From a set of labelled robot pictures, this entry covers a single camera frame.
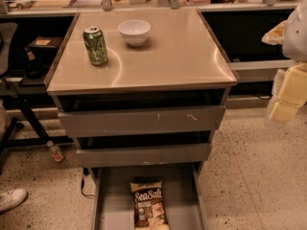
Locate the grey open bottom drawer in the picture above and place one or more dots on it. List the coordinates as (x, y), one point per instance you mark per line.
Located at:
(114, 209)

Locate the green soda can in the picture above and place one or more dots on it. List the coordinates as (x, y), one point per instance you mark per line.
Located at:
(95, 45)

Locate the grey top drawer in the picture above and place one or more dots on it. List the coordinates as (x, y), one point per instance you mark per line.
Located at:
(142, 121)

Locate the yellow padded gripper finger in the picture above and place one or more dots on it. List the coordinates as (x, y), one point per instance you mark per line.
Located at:
(275, 36)
(289, 94)

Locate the grey drawer cabinet with counter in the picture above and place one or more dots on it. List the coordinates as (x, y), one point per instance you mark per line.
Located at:
(180, 64)

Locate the grey metal shelf rail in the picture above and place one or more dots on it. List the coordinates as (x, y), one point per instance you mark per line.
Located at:
(258, 71)

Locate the white ceramic bowl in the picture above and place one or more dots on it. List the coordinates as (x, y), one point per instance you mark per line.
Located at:
(134, 32)

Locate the small plastic bottle on floor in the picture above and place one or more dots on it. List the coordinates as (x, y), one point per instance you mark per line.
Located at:
(55, 151)

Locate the white sneaker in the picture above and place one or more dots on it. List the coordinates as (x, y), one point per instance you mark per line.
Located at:
(12, 199)

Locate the grey middle drawer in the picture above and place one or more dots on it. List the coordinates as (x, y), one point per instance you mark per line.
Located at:
(97, 158)

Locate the brown sea salt chip bag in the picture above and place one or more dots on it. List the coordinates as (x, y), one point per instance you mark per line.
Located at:
(148, 200)

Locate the black box with label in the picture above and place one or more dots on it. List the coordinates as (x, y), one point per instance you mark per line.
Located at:
(45, 47)

